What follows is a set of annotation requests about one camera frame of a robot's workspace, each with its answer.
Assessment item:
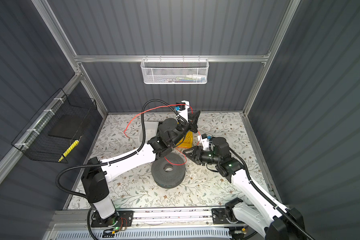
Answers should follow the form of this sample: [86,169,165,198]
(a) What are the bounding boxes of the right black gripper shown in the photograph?
[183,145,221,166]

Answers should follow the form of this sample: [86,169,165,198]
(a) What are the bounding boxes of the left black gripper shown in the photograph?
[169,109,198,149]

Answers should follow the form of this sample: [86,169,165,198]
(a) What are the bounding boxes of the red cable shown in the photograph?
[122,103,202,166]

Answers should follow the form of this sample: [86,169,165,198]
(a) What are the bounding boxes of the grey perforated spool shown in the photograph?
[151,153,186,189]

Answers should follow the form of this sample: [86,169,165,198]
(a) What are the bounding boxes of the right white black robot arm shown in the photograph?
[183,137,312,240]

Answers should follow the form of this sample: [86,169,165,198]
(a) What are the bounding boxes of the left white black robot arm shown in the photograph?
[81,109,201,226]

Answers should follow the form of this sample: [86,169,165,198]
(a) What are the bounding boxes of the yellow plastic bin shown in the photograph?
[176,131,194,149]

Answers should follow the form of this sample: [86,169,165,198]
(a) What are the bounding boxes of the items in white basket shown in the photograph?
[156,75,208,84]

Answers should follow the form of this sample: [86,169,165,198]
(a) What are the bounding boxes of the white plastic bin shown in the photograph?
[144,121,159,144]

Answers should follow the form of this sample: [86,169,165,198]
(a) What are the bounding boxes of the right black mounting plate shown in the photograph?
[211,208,237,225]

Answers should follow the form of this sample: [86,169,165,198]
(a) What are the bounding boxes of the black mounting plate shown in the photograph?
[90,211,134,228]
[211,208,237,225]

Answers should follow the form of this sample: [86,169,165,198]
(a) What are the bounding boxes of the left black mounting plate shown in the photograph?
[90,211,134,228]

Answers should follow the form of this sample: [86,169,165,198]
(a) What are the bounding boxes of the yellow green striped item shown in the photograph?
[58,140,80,163]

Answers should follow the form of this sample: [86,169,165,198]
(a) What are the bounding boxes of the black flat pad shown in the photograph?
[48,115,82,139]

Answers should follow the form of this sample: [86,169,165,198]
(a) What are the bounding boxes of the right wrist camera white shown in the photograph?
[197,134,212,151]

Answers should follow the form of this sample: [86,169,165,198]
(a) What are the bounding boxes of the white wire mesh basket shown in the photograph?
[140,58,210,85]

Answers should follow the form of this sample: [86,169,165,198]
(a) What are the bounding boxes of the left black corrugated hose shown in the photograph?
[55,98,181,240]

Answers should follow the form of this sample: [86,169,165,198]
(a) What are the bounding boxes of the black wire basket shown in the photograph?
[12,91,98,164]

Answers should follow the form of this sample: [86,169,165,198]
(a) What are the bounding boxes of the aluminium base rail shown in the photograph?
[44,206,301,240]

